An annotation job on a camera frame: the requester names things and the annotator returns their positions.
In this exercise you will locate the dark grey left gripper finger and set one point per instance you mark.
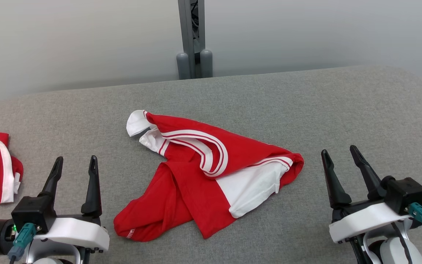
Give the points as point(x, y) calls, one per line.
point(93, 190)
point(54, 179)

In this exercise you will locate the right gripper body white shell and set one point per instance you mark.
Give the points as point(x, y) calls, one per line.
point(361, 220)

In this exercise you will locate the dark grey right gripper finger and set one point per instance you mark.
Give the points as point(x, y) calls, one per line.
point(370, 179)
point(337, 190)

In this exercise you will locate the left gripper body white shell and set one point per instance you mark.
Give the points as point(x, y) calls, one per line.
point(79, 231)

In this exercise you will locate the red white striped T-shirt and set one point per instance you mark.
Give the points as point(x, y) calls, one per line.
point(196, 183)

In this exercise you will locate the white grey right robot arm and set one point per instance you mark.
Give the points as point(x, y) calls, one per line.
point(394, 253)

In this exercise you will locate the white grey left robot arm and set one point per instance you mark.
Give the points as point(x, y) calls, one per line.
point(39, 253)

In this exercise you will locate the grey fabric sofa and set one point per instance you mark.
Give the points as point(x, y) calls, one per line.
point(306, 117)

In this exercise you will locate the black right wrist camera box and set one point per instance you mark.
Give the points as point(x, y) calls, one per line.
point(405, 194)

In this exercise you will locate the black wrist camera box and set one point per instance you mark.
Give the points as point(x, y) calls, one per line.
point(405, 194)
point(33, 212)

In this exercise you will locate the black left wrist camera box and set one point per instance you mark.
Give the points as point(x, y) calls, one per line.
point(33, 212)

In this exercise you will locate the grey metal partition post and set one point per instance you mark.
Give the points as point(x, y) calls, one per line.
point(189, 36)

